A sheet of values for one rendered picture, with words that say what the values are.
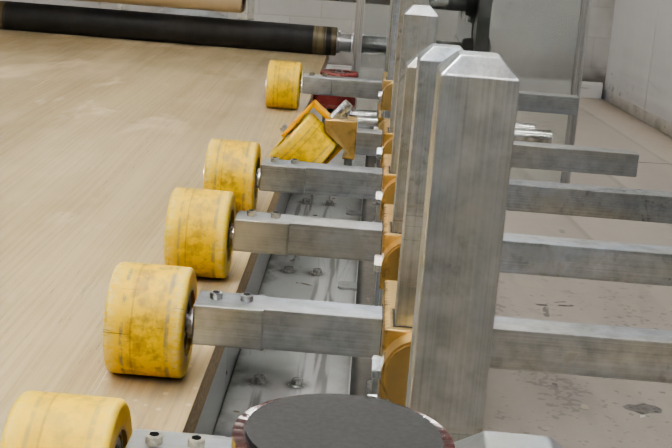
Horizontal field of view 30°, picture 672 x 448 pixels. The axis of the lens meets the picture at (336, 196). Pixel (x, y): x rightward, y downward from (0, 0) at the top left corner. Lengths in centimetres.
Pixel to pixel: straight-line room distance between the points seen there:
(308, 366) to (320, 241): 63
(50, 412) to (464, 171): 25
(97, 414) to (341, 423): 32
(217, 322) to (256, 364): 85
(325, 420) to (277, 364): 140
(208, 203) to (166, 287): 25
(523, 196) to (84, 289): 51
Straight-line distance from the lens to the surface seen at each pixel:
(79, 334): 100
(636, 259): 115
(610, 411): 344
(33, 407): 67
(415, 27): 130
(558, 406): 342
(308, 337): 89
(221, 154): 136
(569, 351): 90
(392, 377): 82
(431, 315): 58
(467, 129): 56
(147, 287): 88
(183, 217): 112
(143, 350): 88
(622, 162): 165
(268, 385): 167
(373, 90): 211
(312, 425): 35
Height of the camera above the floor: 124
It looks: 13 degrees down
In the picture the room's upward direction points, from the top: 4 degrees clockwise
